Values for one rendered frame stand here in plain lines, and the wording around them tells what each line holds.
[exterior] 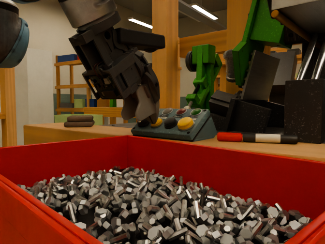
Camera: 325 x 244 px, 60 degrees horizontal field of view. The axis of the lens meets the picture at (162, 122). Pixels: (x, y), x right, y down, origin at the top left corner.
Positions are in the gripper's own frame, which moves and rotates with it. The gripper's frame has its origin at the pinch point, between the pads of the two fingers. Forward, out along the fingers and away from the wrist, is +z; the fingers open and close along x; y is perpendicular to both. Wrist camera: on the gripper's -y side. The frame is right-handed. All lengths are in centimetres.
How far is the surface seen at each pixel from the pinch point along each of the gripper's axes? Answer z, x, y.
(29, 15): -10, -739, -404
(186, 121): 0.9, 7.6, 0.1
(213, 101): 10.1, 0.8, -19.2
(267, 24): -3.1, 13.4, -30.3
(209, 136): 6.5, 9.2, -2.5
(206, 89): 19.6, -14.9, -40.3
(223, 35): 14, -21, -74
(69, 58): 111, -599, -360
